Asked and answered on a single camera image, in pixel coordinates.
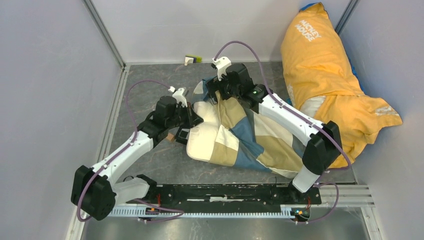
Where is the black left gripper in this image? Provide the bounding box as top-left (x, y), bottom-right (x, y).
top-left (165, 102), bottom-right (203, 130)

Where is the cream white pillow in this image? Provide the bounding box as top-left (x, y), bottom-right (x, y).
top-left (186, 101), bottom-right (220, 162)

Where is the blue beige checkered pillowcase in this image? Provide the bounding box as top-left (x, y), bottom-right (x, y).
top-left (192, 80), bottom-right (303, 179)

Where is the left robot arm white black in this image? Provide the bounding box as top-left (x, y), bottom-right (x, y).
top-left (70, 96), bottom-right (204, 222)

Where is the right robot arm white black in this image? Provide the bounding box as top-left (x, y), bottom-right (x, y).
top-left (206, 60), bottom-right (343, 204)

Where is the yellow Mickey Mouse pillow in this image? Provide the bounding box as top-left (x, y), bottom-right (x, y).
top-left (280, 2), bottom-right (403, 168)

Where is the black white checkerboard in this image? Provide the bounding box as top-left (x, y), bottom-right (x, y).
top-left (174, 127), bottom-right (190, 145)

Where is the small wooden letter cube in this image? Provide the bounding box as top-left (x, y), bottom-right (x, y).
top-left (166, 132), bottom-right (176, 142)

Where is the small white green block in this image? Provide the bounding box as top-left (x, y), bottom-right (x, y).
top-left (184, 54), bottom-right (203, 66)

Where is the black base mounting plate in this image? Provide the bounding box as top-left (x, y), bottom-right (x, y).
top-left (142, 183), bottom-right (322, 205)

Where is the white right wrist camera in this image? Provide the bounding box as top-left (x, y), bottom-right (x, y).
top-left (212, 56), bottom-right (232, 76)

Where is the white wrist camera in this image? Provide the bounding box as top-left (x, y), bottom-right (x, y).
top-left (168, 86), bottom-right (188, 108)
top-left (212, 56), bottom-right (232, 76)

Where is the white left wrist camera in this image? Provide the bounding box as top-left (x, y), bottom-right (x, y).
top-left (168, 86), bottom-right (188, 108)

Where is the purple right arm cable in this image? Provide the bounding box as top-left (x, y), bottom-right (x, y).
top-left (213, 40), bottom-right (352, 171)

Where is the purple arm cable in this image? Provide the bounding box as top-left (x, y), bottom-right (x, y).
top-left (76, 79), bottom-right (171, 223)
top-left (213, 40), bottom-right (352, 171)

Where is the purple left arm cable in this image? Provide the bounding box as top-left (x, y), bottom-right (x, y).
top-left (76, 79), bottom-right (171, 223)

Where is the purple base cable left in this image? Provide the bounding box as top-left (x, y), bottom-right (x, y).
top-left (132, 198), bottom-right (186, 224)

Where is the white slotted cable duct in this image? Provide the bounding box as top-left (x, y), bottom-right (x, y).
top-left (108, 204), bottom-right (310, 220)

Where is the aluminium frame post left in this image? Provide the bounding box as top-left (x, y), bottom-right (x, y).
top-left (82, 0), bottom-right (126, 69)

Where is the aluminium frame post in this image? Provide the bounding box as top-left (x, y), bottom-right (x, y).
top-left (334, 0), bottom-right (360, 35)
top-left (82, 0), bottom-right (126, 69)

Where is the aluminium frame post right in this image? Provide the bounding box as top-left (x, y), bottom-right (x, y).
top-left (334, 0), bottom-right (360, 35)

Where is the aluminium frame rail front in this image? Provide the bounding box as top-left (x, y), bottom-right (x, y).
top-left (75, 183), bottom-right (376, 208)

